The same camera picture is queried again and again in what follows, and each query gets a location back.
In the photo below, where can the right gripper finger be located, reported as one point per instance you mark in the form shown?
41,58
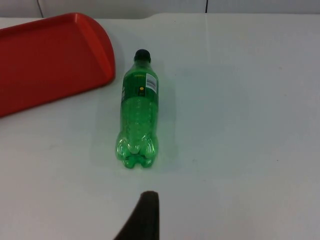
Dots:
145,220

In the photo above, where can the green plastic bottle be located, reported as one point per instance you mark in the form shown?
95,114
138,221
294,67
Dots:
138,112

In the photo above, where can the red tray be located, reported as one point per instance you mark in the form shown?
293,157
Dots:
50,60

